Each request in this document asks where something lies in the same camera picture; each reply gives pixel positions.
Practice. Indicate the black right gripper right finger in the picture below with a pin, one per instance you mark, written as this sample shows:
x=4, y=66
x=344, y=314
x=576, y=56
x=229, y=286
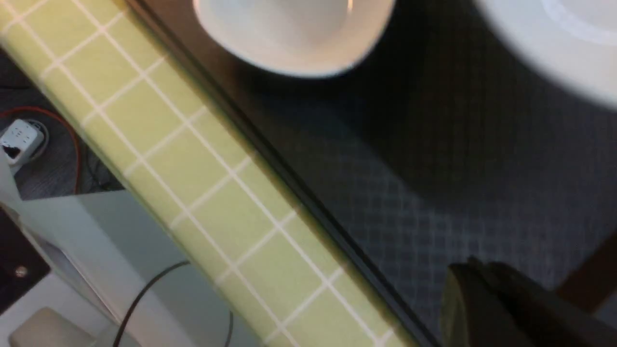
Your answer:
x=545, y=319

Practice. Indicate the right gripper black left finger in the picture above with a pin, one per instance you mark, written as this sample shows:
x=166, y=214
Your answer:
x=472, y=315

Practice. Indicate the white square dish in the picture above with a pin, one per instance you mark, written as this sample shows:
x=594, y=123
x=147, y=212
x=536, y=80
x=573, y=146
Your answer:
x=308, y=39
x=570, y=42

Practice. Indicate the white square dish front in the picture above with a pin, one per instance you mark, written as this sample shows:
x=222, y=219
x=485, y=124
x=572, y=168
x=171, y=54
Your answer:
x=308, y=39

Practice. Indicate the black plastic serving tray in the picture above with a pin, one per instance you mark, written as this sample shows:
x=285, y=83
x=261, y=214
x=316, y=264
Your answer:
x=440, y=145

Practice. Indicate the green checkered tablecloth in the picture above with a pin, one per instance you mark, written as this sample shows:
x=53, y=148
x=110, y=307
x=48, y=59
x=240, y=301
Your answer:
x=216, y=198

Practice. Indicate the white power strip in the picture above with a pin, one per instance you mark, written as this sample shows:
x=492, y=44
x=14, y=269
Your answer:
x=23, y=142

